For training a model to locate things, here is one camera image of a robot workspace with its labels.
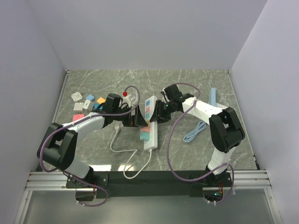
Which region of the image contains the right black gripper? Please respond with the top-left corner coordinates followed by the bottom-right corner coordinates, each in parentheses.
top-left (149, 99), bottom-right (176, 125)

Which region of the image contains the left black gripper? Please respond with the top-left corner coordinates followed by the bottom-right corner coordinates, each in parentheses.
top-left (113, 105), bottom-right (148, 127)

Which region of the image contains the teal plug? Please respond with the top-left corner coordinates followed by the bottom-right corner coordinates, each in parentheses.
top-left (140, 132), bottom-right (150, 141)

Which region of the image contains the white power cable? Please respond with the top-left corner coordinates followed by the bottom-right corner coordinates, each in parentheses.
top-left (110, 125), bottom-right (154, 180)

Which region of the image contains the white power strip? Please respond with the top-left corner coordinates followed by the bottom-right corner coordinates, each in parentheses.
top-left (143, 96), bottom-right (158, 151)

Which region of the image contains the dark blue plug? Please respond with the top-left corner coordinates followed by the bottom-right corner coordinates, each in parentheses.
top-left (94, 104), bottom-right (103, 110)

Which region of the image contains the yellow plug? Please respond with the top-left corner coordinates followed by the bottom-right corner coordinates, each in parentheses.
top-left (96, 97), bottom-right (106, 104)

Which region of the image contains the blue power cable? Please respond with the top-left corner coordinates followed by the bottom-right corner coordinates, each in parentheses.
top-left (183, 120), bottom-right (206, 143)

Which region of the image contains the white adapter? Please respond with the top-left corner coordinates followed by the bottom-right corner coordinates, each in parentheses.
top-left (73, 103), bottom-right (84, 112)
top-left (83, 99), bottom-right (94, 111)

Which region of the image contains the blue power strip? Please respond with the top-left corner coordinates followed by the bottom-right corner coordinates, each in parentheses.
top-left (209, 88), bottom-right (216, 106)

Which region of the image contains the pink square plug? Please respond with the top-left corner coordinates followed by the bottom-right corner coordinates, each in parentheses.
top-left (72, 114), bottom-right (85, 121)

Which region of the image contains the white triangular socket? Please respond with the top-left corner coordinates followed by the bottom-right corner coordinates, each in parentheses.
top-left (216, 103), bottom-right (229, 110)

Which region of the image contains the white square plug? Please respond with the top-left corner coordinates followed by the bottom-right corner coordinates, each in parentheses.
top-left (71, 92), bottom-right (83, 102)

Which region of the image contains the coral plug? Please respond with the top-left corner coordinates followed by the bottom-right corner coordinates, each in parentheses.
top-left (140, 126), bottom-right (150, 133)

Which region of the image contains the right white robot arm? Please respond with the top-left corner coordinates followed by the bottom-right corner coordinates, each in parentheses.
top-left (150, 83), bottom-right (245, 186)

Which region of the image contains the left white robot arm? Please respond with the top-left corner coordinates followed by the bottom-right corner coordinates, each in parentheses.
top-left (37, 93), bottom-right (147, 188)

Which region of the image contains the black base bar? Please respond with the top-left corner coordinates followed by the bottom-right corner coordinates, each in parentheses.
top-left (66, 170), bottom-right (233, 202)

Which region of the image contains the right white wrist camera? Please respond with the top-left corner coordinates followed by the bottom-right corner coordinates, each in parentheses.
top-left (160, 91), bottom-right (168, 103)

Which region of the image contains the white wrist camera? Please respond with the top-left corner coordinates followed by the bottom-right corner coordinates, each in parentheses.
top-left (122, 93), bottom-right (137, 107)
top-left (160, 91), bottom-right (168, 103)

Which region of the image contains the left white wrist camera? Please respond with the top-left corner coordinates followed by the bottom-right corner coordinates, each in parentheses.
top-left (122, 93), bottom-right (137, 107)

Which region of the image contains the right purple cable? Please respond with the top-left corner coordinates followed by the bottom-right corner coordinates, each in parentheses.
top-left (167, 83), bottom-right (235, 205)

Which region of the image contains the purple cable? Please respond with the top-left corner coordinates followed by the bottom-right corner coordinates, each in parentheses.
top-left (39, 85), bottom-right (141, 208)
top-left (167, 83), bottom-right (235, 205)

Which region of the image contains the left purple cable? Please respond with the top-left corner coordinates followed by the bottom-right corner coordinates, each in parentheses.
top-left (39, 85), bottom-right (141, 208)

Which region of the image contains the aluminium frame rail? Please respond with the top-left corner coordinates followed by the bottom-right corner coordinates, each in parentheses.
top-left (24, 170), bottom-right (71, 192)

